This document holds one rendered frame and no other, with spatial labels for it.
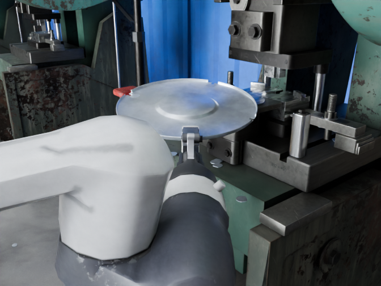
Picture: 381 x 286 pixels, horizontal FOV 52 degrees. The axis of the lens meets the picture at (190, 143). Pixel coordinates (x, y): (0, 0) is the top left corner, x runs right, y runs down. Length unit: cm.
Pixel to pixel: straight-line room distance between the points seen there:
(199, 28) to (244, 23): 208
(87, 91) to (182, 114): 165
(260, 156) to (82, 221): 57
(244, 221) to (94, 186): 53
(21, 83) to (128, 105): 148
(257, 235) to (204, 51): 233
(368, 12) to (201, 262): 40
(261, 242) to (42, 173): 48
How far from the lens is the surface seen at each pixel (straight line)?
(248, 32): 86
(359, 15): 61
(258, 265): 74
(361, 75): 106
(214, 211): 43
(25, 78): 226
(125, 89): 110
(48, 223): 198
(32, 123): 233
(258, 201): 77
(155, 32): 344
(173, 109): 79
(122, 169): 32
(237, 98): 86
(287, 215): 73
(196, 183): 46
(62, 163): 32
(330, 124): 89
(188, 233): 38
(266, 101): 92
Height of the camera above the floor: 102
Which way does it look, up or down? 22 degrees down
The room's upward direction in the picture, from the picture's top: straight up
